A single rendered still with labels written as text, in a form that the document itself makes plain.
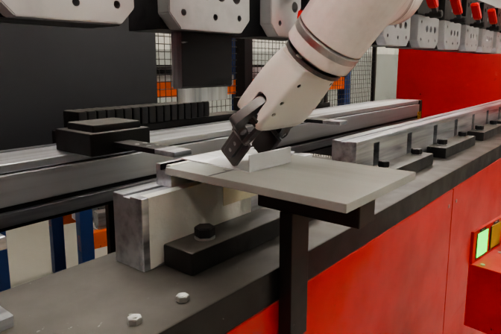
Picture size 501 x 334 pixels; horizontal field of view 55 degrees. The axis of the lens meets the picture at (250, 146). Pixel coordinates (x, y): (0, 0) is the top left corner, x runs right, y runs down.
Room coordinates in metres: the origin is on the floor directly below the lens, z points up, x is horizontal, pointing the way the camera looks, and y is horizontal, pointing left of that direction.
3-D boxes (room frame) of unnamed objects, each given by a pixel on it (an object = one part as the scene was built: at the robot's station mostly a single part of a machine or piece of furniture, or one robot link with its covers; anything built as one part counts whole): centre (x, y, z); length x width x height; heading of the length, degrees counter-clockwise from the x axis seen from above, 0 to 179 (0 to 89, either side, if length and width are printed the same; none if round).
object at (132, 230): (0.73, 0.03, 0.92); 0.39 x 0.06 x 0.10; 141
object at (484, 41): (1.75, -0.81, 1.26); 0.15 x 0.09 x 0.17; 141
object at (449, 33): (1.44, -0.55, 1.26); 0.15 x 0.09 x 0.17; 141
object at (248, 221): (0.68, 0.00, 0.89); 0.30 x 0.05 x 0.03; 141
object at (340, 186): (0.59, -0.05, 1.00); 0.26 x 0.18 x 0.01; 51
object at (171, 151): (0.78, 0.20, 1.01); 0.26 x 0.12 x 0.05; 51
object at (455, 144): (1.43, -0.61, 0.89); 0.30 x 0.05 x 0.03; 141
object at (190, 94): (0.69, 0.07, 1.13); 0.10 x 0.02 x 0.10; 141
